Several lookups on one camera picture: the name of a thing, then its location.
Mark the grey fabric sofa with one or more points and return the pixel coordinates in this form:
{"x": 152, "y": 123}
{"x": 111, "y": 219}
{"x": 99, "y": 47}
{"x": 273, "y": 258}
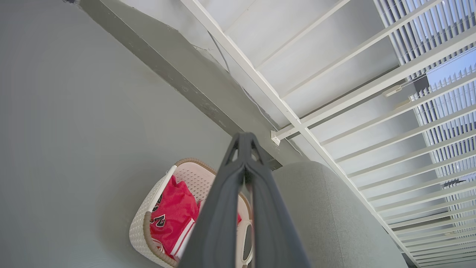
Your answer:
{"x": 327, "y": 216}

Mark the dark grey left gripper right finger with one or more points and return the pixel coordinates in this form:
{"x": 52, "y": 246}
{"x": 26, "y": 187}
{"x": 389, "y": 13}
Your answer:
{"x": 273, "y": 230}

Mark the white perforated plastic laundry basket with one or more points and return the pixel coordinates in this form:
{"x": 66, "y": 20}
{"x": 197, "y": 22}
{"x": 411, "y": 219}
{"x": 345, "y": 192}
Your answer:
{"x": 193, "y": 176}

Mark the white metal railing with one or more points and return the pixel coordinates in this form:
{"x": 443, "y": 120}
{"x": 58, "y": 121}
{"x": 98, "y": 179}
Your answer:
{"x": 260, "y": 83}

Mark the raised grey concrete step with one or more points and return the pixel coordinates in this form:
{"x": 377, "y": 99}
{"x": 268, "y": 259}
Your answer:
{"x": 178, "y": 70}

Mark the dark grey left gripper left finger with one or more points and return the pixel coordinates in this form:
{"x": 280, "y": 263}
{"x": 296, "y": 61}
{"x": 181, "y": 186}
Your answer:
{"x": 215, "y": 223}

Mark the red sports jersey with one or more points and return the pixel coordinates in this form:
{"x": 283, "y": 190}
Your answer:
{"x": 174, "y": 208}

